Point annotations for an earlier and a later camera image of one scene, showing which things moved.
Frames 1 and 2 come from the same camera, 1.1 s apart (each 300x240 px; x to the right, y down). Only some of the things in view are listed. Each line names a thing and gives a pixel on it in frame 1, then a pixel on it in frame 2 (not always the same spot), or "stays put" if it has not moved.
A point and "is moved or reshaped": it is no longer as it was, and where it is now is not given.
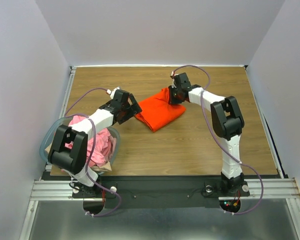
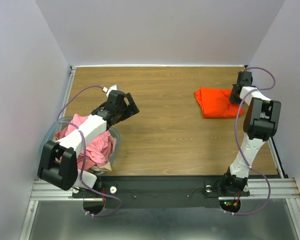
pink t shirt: x=104 y=146 stays put
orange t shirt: x=157 y=112 is moved or reshaped
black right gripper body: x=175 y=96 to x=235 y=94
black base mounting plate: x=161 y=191 stays put
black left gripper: x=134 y=109 stays put
